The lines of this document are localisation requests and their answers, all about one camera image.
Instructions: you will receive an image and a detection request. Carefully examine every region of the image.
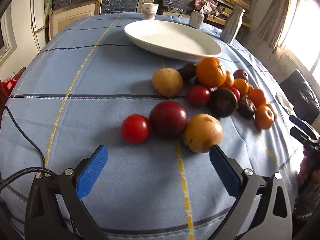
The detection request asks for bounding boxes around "black cushion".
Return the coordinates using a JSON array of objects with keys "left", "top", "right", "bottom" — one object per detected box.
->
[{"left": 280, "top": 69, "right": 319, "bottom": 125}]

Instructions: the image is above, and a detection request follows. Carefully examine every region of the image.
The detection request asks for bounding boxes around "wooden framed panel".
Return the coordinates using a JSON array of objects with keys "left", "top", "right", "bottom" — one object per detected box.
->
[{"left": 48, "top": 0, "right": 103, "bottom": 41}]

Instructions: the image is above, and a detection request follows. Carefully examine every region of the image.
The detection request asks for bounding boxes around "round yellow fruit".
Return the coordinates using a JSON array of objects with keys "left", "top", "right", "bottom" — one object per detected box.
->
[{"left": 151, "top": 68, "right": 183, "bottom": 98}]

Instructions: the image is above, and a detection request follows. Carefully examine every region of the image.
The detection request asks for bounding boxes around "small red tomato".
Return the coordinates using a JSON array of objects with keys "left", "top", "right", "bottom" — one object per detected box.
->
[{"left": 229, "top": 87, "right": 241, "bottom": 101}]

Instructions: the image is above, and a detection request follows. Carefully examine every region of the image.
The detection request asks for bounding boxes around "small dark red plum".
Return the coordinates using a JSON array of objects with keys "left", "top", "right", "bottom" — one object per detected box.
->
[{"left": 233, "top": 69, "right": 249, "bottom": 81}]

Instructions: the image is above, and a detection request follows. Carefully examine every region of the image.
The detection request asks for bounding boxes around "red patterned cloth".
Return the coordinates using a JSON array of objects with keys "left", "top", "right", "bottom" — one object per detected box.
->
[{"left": 1, "top": 78, "right": 18, "bottom": 95}]

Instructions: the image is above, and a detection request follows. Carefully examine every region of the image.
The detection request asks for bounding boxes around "white floral napkin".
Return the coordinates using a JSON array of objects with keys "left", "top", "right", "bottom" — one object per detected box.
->
[{"left": 276, "top": 93, "right": 294, "bottom": 115}]

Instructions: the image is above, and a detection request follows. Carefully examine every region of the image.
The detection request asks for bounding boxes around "white paper cup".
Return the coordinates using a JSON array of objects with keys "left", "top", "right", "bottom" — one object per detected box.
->
[{"left": 142, "top": 2, "right": 159, "bottom": 20}]

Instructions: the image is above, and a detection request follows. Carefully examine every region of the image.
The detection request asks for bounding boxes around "black cable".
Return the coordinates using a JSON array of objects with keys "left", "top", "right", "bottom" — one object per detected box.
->
[{"left": 0, "top": 106, "right": 57, "bottom": 190}]

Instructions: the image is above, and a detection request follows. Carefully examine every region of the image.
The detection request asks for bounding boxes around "pale orange fruit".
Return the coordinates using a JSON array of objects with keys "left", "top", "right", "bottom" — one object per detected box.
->
[{"left": 221, "top": 70, "right": 234, "bottom": 88}]

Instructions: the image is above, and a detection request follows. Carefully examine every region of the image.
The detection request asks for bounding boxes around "white oval plate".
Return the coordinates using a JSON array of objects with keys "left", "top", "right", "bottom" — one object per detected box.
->
[{"left": 124, "top": 20, "right": 222, "bottom": 62}]

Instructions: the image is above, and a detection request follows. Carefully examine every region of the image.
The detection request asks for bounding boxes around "large dark red plum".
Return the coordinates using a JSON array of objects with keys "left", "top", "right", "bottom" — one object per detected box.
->
[{"left": 149, "top": 101, "right": 188, "bottom": 139}]

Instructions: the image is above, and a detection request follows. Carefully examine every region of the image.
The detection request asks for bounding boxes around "small orange tangerine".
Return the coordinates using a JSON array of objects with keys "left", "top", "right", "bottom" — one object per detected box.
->
[{"left": 233, "top": 79, "right": 249, "bottom": 96}]

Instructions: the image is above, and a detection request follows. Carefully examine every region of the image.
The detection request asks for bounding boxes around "large orange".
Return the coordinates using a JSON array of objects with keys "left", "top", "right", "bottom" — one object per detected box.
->
[{"left": 196, "top": 57, "right": 227, "bottom": 87}]

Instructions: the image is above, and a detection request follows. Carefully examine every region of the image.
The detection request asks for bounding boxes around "person's right hand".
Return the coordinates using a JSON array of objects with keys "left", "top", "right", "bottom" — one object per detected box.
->
[{"left": 297, "top": 150, "right": 319, "bottom": 187}]

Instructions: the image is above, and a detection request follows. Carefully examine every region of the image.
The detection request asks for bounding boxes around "orange persimmon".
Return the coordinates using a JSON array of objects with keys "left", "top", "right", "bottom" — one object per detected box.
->
[{"left": 254, "top": 105, "right": 274, "bottom": 130}]

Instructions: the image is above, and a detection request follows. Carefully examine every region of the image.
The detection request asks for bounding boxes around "dark purple passion fruit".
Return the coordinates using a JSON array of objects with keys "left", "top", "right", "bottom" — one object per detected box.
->
[{"left": 208, "top": 88, "right": 238, "bottom": 118}]

